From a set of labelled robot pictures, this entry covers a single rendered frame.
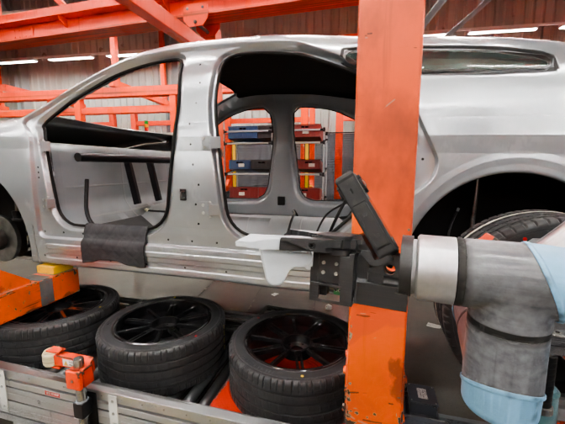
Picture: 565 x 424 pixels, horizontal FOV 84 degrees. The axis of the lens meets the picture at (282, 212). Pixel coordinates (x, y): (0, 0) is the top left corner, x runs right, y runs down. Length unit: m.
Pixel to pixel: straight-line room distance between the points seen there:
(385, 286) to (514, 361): 0.14
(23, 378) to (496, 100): 2.35
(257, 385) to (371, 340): 0.60
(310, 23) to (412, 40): 10.43
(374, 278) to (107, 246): 1.78
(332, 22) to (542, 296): 11.10
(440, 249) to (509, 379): 0.14
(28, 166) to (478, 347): 2.32
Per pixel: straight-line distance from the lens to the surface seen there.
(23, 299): 2.31
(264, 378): 1.43
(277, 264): 0.38
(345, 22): 11.29
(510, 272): 0.38
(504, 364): 0.41
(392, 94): 0.91
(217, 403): 1.70
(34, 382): 1.99
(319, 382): 1.41
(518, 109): 1.52
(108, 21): 5.02
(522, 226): 1.23
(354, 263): 0.38
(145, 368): 1.71
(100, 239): 2.09
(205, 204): 1.65
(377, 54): 0.94
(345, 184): 0.39
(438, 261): 0.37
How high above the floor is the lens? 1.33
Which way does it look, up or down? 8 degrees down
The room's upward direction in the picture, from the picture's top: straight up
